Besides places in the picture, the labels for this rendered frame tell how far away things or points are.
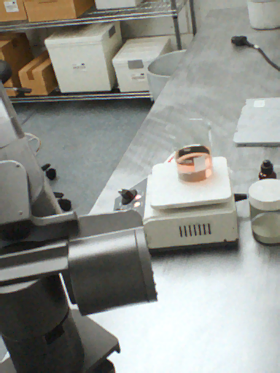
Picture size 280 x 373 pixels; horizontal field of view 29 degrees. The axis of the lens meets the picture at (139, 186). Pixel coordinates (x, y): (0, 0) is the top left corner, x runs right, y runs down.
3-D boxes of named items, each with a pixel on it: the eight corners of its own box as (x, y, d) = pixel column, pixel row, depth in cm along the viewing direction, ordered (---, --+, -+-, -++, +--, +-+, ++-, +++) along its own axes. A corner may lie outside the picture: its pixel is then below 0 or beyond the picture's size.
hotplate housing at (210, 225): (109, 259, 84) (98, 218, 80) (117, 210, 95) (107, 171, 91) (254, 245, 81) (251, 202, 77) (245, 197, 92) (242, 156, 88)
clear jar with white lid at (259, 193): (300, 237, 81) (299, 192, 77) (265, 250, 80) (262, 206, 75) (277, 216, 86) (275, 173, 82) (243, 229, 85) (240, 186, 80)
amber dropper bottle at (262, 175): (260, 190, 93) (258, 154, 89) (278, 191, 92) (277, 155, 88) (257, 199, 90) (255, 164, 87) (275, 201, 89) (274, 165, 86)
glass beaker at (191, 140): (223, 169, 85) (218, 120, 80) (205, 191, 80) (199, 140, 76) (184, 162, 88) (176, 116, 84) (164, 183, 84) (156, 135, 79)
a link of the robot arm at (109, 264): (14, 215, 50) (-20, 164, 42) (138, 191, 50) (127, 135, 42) (20, 345, 43) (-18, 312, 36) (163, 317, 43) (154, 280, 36)
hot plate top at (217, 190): (149, 210, 79) (149, 206, 79) (153, 168, 89) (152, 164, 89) (232, 202, 78) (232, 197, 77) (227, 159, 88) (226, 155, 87)
